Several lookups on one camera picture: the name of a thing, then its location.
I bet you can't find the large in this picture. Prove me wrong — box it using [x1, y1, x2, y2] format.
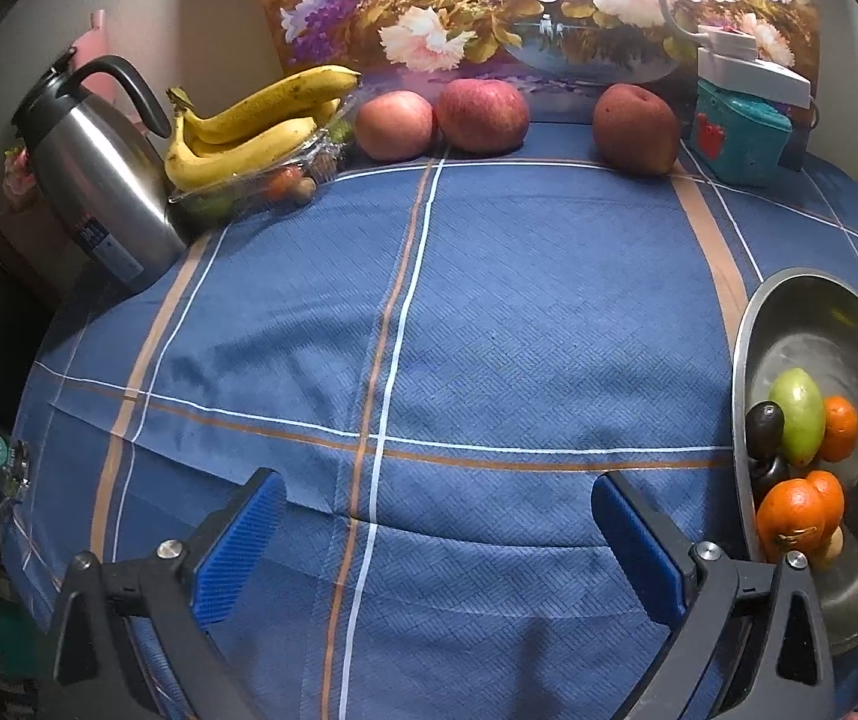
[756, 478, 827, 562]

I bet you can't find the yellow banana bunch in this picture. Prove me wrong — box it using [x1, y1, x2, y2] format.
[164, 65, 361, 192]

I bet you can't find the flower painting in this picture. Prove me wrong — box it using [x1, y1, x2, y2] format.
[262, 0, 820, 121]

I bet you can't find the green mango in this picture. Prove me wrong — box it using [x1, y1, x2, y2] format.
[769, 367, 826, 468]

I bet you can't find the small orange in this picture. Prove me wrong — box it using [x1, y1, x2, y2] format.
[820, 395, 858, 463]

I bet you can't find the silver metal plate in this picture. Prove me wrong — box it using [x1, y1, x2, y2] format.
[730, 266, 858, 657]

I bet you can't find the brown longan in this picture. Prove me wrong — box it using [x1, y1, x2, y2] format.
[808, 527, 844, 572]

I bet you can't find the dark red apple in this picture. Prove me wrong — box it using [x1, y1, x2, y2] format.
[436, 78, 530, 156]

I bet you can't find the stainless steel thermos jug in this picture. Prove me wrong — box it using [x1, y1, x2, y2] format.
[13, 49, 187, 293]

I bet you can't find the clear plastic fruit tray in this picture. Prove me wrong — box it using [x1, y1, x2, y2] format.
[164, 96, 358, 229]

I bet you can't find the pale red apple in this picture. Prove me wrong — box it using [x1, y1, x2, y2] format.
[354, 89, 436, 163]

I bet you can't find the brownish red apple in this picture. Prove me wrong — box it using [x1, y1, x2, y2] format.
[592, 83, 681, 176]

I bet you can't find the blue plaid tablecloth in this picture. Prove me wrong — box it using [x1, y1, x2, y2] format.
[1, 125, 858, 718]

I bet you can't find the teal box with heart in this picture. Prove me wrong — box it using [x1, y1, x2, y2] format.
[689, 78, 792, 187]

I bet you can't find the white desk lamp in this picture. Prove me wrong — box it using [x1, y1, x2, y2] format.
[657, 0, 813, 109]

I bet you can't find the pink artificial flower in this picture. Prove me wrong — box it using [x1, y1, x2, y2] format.
[1, 146, 38, 213]

